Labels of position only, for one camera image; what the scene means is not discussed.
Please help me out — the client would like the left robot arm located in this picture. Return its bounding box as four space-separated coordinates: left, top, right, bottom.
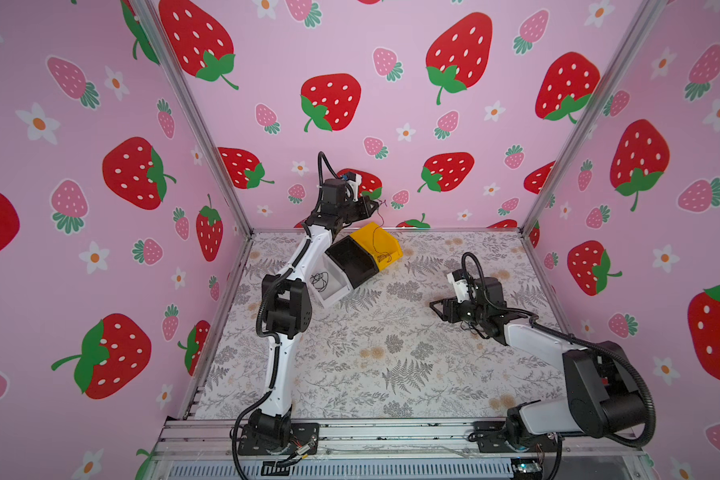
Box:
239 152 380 448

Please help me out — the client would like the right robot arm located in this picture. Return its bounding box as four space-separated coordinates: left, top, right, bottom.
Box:
430 252 657 451

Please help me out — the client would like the yellow plastic bin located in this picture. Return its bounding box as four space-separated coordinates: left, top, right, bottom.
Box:
350 222 403 271

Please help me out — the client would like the black plastic bin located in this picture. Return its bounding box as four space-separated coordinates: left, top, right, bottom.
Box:
326 236 379 289

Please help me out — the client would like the white plastic bin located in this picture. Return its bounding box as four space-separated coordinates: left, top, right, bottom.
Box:
308 256 353 308

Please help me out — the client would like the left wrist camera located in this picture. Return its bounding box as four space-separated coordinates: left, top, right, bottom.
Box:
320 172 362 206

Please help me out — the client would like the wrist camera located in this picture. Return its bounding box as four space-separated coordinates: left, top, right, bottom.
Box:
447 269 506 307
320 172 362 206

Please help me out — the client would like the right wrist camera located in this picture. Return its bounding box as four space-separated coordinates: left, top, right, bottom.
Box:
447 269 506 307

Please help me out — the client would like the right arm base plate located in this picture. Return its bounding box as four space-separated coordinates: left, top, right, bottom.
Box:
467 420 557 453

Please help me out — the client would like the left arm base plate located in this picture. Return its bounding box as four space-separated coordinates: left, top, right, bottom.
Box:
236 422 320 457

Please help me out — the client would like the aluminium frame rail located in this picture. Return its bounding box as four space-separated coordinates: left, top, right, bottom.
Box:
139 419 659 479

